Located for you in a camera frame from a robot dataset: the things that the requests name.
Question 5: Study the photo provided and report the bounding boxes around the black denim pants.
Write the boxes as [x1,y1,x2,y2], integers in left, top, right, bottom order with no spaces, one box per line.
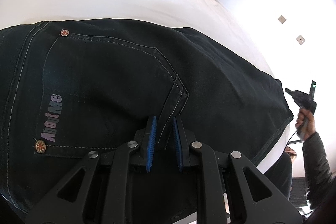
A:
[1,19,293,223]

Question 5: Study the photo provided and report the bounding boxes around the grey jacket sleeve forearm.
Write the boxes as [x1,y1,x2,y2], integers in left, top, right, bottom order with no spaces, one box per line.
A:
[302,132,333,210]

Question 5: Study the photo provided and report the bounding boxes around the person's right hand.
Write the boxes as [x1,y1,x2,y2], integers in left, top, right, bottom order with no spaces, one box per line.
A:
[295,108,316,141]

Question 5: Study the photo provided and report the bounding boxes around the lower wall socket plate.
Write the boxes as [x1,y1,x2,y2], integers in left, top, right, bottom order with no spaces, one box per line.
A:
[297,35,305,46]

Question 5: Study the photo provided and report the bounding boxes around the wall socket plate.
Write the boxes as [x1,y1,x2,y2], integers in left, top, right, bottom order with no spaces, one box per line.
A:
[278,15,286,24]
[297,35,305,46]

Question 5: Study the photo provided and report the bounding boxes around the upper wall socket plate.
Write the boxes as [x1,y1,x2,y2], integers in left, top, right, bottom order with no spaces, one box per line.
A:
[278,15,286,24]

